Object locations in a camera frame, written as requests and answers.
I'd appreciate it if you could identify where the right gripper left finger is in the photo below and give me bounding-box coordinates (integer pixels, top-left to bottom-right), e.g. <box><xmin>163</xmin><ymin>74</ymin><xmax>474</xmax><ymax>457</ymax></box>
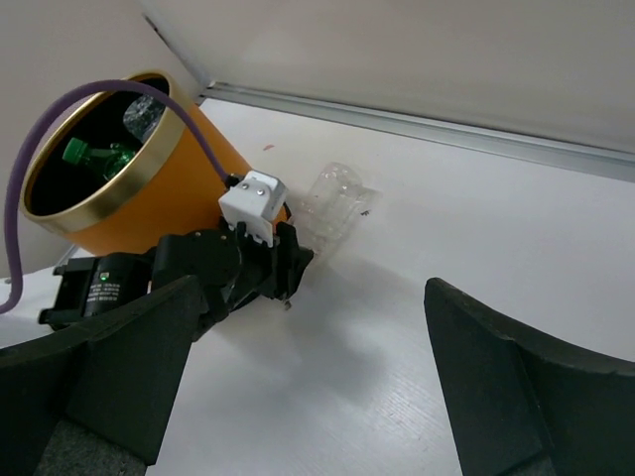
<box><xmin>1</xmin><ymin>277</ymin><xmax>201</xmax><ymax>475</ymax></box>

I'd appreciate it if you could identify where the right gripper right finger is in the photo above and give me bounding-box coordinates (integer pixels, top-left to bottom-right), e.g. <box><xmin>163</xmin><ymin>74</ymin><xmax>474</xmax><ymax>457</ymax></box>
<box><xmin>424</xmin><ymin>278</ymin><xmax>634</xmax><ymax>475</ymax></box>

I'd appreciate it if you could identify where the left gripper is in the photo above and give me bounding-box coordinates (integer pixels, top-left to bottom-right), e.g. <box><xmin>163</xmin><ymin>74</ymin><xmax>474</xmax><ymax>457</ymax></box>
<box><xmin>148</xmin><ymin>222</ymin><xmax>315</xmax><ymax>341</ymax></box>

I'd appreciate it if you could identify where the clear bottle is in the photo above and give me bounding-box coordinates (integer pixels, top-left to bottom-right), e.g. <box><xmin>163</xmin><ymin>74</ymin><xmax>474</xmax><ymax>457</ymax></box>
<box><xmin>294</xmin><ymin>162</ymin><xmax>381</xmax><ymax>261</ymax></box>

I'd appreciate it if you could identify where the green bottle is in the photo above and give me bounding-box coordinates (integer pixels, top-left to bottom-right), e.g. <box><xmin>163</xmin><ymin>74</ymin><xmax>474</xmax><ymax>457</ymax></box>
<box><xmin>62</xmin><ymin>138</ymin><xmax>136</xmax><ymax>181</ymax></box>

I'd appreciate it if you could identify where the red label water bottle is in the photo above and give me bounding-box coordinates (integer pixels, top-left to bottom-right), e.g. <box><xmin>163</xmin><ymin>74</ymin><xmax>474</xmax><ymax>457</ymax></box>
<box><xmin>123</xmin><ymin>95</ymin><xmax>165</xmax><ymax>143</ymax></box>

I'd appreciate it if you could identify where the orange cylindrical bin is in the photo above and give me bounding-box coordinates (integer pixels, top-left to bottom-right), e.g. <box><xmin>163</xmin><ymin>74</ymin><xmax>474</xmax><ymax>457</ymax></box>
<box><xmin>19</xmin><ymin>92</ymin><xmax>225</xmax><ymax>255</ymax></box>

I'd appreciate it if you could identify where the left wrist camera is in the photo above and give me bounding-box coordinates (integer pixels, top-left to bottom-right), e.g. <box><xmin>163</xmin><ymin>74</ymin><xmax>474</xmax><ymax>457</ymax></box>
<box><xmin>218</xmin><ymin>170</ymin><xmax>288</xmax><ymax>248</ymax></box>

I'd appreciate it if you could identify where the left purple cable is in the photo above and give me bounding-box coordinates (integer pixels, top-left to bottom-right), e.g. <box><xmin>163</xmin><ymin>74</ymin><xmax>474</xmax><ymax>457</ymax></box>
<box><xmin>0</xmin><ymin>78</ymin><xmax>234</xmax><ymax>316</ymax></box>

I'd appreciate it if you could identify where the aluminium frame rail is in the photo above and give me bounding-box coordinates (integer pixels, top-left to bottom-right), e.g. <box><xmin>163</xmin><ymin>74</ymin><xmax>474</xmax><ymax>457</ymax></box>
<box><xmin>141</xmin><ymin>2</ymin><xmax>634</xmax><ymax>182</ymax></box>

